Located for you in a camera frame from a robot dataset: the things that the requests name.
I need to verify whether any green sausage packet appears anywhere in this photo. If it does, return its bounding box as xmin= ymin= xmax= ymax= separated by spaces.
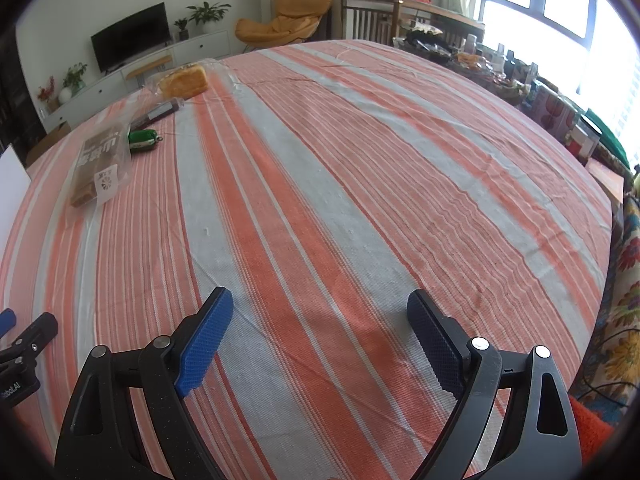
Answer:
xmin=127 ymin=129 xmax=163 ymax=153

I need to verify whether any green cloth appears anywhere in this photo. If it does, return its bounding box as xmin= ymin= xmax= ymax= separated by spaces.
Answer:
xmin=585 ymin=107 xmax=632 ymax=167

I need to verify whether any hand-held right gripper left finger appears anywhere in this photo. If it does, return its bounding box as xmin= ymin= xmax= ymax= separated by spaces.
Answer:
xmin=54 ymin=286 xmax=234 ymax=480

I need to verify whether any red flower vase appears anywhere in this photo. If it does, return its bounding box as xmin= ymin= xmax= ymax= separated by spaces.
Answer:
xmin=37 ymin=76 xmax=58 ymax=113

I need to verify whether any brown snack packet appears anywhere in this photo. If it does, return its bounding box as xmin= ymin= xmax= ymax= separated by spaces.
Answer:
xmin=67 ymin=122 xmax=133 ymax=211

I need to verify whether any floral patterned cloth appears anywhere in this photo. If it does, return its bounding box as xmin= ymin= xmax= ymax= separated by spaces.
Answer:
xmin=570 ymin=195 xmax=640 ymax=411

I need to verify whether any black flat television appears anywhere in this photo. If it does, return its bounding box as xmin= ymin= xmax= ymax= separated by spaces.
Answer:
xmin=90 ymin=2 xmax=170 ymax=74

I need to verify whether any orange lounge chair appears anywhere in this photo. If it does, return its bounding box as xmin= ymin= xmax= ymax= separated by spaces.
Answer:
xmin=235 ymin=0 xmax=333 ymax=53

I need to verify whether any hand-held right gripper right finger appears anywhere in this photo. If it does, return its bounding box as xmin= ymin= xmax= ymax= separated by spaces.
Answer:
xmin=406 ymin=289 xmax=583 ymax=480

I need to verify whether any white television cabinet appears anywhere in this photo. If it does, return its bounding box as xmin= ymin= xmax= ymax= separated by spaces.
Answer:
xmin=42 ymin=29 xmax=232 ymax=121

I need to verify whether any black cable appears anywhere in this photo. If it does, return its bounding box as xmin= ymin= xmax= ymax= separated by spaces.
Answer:
xmin=575 ymin=327 xmax=640 ymax=403

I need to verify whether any large potted plant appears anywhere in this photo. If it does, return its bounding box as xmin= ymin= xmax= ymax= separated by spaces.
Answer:
xmin=186 ymin=1 xmax=232 ymax=35

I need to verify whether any small wooden bench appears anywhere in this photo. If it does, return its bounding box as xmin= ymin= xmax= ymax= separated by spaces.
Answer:
xmin=124 ymin=55 xmax=173 ymax=81

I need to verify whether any dark wooden chair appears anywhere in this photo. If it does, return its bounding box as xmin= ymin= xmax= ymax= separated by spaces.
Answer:
xmin=340 ymin=0 xmax=401 ymax=46

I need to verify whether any brown cardboard box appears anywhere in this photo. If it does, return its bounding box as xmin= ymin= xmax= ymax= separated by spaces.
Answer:
xmin=25 ymin=121 xmax=72 ymax=167

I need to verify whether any dark long snack packet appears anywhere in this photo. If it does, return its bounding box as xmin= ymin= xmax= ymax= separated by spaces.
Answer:
xmin=129 ymin=100 xmax=185 ymax=130

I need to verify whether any orange red cushion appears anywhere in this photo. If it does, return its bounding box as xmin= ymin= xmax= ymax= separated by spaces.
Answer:
xmin=569 ymin=395 xmax=615 ymax=463

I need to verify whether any dark display cabinet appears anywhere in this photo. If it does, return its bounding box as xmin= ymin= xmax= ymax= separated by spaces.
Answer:
xmin=0 ymin=25 xmax=48 ymax=163

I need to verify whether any orange striped tablecloth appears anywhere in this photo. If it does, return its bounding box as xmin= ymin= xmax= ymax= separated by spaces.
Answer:
xmin=0 ymin=39 xmax=613 ymax=480

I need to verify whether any bread in clear packet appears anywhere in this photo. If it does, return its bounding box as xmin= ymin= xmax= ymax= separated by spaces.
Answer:
xmin=145 ymin=59 xmax=241 ymax=103

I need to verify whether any green plant in glass vase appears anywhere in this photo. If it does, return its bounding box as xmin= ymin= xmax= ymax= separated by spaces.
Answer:
xmin=62 ymin=62 xmax=88 ymax=96

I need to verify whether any red white carton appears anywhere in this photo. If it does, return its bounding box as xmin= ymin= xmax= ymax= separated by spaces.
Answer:
xmin=530 ymin=80 xmax=583 ymax=137

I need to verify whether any white cardboard box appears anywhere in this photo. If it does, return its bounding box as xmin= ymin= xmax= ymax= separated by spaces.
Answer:
xmin=0 ymin=143 xmax=32 ymax=261

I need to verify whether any cluttered wooden side table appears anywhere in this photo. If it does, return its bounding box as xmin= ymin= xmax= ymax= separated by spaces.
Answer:
xmin=395 ymin=0 xmax=536 ymax=101

